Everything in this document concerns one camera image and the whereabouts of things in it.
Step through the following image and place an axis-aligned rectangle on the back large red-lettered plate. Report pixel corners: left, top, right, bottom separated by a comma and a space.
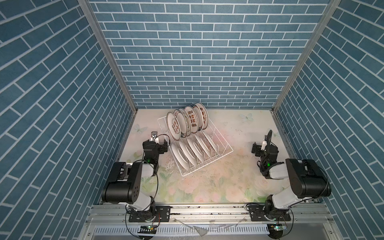
192, 103, 209, 130

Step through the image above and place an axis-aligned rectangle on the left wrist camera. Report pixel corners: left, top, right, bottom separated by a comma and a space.
150, 131, 159, 144

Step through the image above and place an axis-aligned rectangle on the left circuit board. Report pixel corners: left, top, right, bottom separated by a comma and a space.
138, 226, 158, 235

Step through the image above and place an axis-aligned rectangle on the small orange sunburst plate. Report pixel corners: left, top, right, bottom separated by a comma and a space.
203, 132, 219, 154

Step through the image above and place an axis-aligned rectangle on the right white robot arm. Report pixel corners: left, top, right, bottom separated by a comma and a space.
251, 141, 332, 220

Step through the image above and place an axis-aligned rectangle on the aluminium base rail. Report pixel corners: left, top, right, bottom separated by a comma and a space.
79, 203, 342, 240

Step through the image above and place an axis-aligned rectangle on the large red-lettered plate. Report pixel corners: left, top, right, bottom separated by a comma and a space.
192, 103, 209, 130
185, 106, 199, 134
166, 112, 181, 141

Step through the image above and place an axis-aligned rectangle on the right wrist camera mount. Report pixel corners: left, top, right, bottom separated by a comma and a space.
261, 130, 273, 151

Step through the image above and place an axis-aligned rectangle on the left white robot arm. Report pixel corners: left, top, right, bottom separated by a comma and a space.
102, 140, 169, 215

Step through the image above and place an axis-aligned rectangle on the right circuit board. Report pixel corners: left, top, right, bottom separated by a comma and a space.
267, 224, 287, 240

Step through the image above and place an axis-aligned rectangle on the front large red-lettered plate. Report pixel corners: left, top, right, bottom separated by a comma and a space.
166, 112, 181, 141

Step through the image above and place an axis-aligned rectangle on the circuit board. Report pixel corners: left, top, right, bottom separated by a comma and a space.
267, 224, 287, 240
138, 226, 158, 235

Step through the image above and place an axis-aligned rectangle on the white wire dish rack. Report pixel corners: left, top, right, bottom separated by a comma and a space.
169, 121, 233, 177

